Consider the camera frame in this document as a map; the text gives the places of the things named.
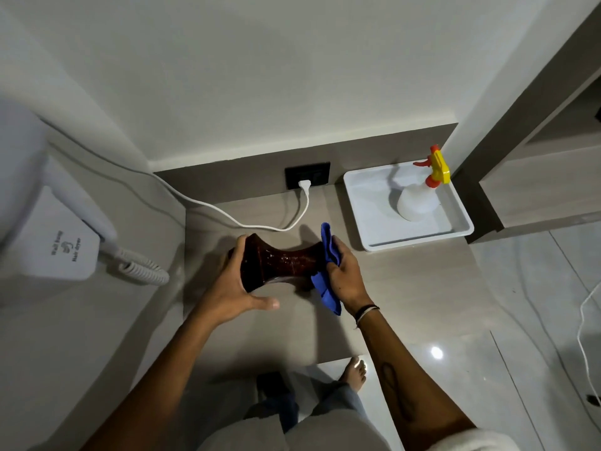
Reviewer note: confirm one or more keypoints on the person's left hand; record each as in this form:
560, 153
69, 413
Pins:
225, 295

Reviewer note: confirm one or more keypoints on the person's right hand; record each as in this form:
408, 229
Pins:
348, 281

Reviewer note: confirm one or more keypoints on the person's right thumb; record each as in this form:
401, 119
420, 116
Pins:
340, 248

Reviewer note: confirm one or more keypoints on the person's left thumb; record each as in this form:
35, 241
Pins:
264, 304

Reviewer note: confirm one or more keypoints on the blue cleaning cloth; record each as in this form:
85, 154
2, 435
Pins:
328, 248

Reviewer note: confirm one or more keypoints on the dark brown glossy vase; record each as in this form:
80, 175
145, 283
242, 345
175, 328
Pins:
277, 265

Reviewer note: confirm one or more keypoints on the person's left forearm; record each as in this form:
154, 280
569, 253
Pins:
155, 389

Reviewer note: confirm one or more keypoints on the person's right forearm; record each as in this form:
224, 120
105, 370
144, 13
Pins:
413, 394

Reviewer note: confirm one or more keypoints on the white plastic tray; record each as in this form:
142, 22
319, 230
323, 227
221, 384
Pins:
371, 216

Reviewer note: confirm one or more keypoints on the black and white wristbands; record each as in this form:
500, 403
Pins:
365, 311

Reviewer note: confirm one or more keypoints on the white spray bottle yellow trigger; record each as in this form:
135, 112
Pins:
415, 201

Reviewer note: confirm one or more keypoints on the person's right foot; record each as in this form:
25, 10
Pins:
354, 373

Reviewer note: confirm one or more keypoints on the person's blue jeans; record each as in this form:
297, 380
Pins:
335, 401

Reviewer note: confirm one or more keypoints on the wooden cabinet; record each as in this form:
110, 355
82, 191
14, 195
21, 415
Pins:
530, 183

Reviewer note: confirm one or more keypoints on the white hair dryer handset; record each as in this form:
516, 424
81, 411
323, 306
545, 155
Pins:
28, 154

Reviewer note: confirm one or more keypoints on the small black floor object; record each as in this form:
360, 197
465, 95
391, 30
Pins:
593, 400

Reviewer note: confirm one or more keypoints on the black wall socket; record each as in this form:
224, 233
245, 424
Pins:
307, 173

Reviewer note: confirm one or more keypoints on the white hair dryer wall base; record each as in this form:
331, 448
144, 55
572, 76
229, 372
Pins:
51, 248

